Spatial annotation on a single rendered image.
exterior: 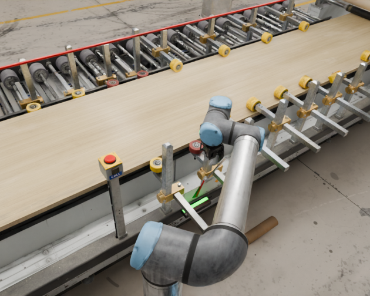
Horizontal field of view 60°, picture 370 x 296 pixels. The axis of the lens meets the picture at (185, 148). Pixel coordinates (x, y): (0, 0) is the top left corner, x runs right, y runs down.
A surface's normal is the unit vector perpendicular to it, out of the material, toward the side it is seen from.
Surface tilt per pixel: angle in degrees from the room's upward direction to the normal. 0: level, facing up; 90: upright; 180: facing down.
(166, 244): 12
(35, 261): 0
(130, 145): 0
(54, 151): 0
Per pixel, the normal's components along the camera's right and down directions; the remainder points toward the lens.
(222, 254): 0.37, -0.39
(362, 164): 0.05, -0.73
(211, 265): 0.25, -0.08
